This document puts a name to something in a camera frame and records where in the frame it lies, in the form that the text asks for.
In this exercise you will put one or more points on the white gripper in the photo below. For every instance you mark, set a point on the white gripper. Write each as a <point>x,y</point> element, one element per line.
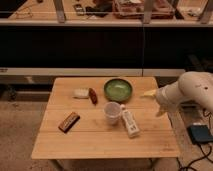
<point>168,97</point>

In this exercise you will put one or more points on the green ceramic bowl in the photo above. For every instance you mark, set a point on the green ceramic bowl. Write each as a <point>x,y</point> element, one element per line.
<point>118,90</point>

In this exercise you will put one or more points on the white paper cup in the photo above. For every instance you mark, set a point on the white paper cup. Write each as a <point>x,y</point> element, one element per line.
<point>112,112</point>

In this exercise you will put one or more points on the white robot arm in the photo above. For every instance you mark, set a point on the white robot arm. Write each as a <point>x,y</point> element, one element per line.
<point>196,86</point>

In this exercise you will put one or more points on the dark blue foot pedal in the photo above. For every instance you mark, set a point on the dark blue foot pedal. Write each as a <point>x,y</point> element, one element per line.
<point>199,134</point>

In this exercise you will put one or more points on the dark red snack bar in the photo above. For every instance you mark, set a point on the dark red snack bar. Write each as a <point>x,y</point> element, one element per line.
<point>93,96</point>

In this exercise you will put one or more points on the wooden table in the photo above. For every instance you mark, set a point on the wooden table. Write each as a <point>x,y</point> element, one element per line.
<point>91,137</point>

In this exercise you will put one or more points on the white wrapped snack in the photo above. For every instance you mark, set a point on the white wrapped snack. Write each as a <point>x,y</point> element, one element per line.
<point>81,93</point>

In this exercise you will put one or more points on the brown chocolate bar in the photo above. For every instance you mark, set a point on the brown chocolate bar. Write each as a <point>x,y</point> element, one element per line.
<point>67,124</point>

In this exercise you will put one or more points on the red basket on shelf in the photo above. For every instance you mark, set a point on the red basket on shelf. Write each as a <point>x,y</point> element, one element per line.
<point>135,9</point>

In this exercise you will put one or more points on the black remote on shelf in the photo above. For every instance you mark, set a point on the black remote on shelf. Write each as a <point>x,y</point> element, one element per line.
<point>79,9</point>

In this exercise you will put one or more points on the eyeglasses on shelf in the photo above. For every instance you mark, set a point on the eyeglasses on shelf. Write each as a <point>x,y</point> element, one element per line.
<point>23,13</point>

